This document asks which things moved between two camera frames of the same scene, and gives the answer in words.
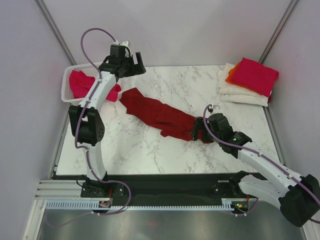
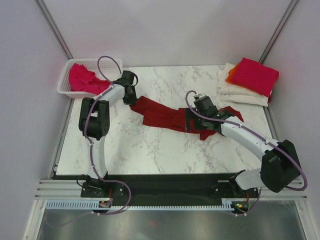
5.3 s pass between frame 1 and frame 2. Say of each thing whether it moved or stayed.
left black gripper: moved
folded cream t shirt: stayed
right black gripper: moved
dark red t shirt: moved
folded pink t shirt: stayed
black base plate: stayed
